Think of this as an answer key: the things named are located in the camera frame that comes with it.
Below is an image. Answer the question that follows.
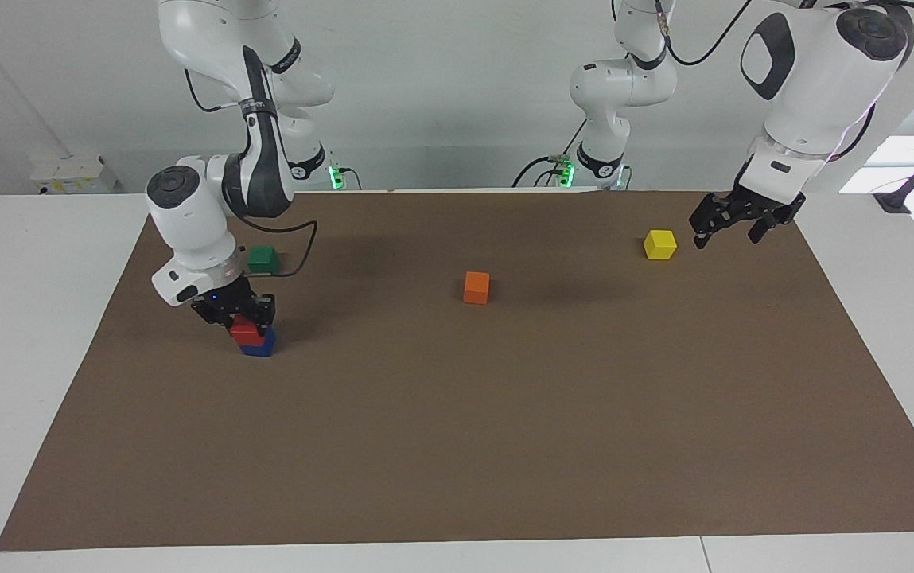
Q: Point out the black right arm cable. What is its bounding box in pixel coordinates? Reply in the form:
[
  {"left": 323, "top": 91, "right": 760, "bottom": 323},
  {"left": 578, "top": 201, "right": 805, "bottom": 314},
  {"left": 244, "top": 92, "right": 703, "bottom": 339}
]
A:
[{"left": 185, "top": 68, "right": 320, "bottom": 279}]

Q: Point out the blue block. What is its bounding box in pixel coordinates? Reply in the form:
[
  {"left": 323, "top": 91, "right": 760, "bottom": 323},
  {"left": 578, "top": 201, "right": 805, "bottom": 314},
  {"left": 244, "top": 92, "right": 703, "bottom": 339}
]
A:
[{"left": 238, "top": 329, "right": 277, "bottom": 358}]

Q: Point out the green block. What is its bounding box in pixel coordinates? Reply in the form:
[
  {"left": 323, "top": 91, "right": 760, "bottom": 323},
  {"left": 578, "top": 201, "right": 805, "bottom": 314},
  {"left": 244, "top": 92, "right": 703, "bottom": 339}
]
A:
[{"left": 247, "top": 245, "right": 281, "bottom": 276}]

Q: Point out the yellow block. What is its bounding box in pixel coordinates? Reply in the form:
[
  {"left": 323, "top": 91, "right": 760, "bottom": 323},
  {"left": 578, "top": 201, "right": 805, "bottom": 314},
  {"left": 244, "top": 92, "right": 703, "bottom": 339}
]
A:
[{"left": 643, "top": 229, "right": 678, "bottom": 261}]

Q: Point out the orange block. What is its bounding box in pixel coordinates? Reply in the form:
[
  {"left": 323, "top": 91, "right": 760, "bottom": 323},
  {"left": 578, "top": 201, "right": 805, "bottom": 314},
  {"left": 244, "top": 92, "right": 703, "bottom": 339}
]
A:
[{"left": 462, "top": 271, "right": 492, "bottom": 306}]

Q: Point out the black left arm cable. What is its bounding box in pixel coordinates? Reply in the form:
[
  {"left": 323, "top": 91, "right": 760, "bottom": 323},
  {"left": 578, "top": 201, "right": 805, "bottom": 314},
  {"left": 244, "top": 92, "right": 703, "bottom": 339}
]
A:
[{"left": 659, "top": 0, "right": 914, "bottom": 68}]

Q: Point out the brown table mat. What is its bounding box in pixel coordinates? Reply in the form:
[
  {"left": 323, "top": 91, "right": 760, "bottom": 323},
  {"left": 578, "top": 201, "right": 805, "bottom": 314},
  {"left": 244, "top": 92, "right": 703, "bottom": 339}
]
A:
[{"left": 0, "top": 189, "right": 914, "bottom": 552}]

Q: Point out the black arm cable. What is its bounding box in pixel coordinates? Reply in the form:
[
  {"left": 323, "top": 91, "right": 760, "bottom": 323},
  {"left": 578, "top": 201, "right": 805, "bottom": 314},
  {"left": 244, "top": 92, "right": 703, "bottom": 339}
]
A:
[
  {"left": 659, "top": 0, "right": 914, "bottom": 68},
  {"left": 185, "top": 68, "right": 320, "bottom": 279}
]

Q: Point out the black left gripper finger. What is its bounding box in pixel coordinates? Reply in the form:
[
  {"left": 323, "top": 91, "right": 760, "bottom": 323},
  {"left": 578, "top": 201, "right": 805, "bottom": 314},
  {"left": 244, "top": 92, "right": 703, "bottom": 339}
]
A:
[
  {"left": 689, "top": 197, "right": 741, "bottom": 250},
  {"left": 747, "top": 202, "right": 804, "bottom": 244}
]

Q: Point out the black base cable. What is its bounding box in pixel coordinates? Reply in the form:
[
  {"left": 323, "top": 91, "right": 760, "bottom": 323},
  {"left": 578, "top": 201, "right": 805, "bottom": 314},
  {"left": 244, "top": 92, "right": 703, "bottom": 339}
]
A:
[{"left": 511, "top": 119, "right": 589, "bottom": 189}]

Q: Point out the red block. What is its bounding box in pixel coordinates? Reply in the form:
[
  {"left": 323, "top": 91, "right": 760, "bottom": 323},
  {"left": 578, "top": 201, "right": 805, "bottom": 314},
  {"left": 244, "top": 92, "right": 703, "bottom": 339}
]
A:
[{"left": 231, "top": 316, "right": 266, "bottom": 346}]

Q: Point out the white socket box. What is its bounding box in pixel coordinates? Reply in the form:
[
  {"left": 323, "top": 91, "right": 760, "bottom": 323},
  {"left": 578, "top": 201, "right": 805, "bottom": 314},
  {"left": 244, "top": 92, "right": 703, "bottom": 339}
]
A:
[{"left": 30, "top": 154, "right": 119, "bottom": 195}]

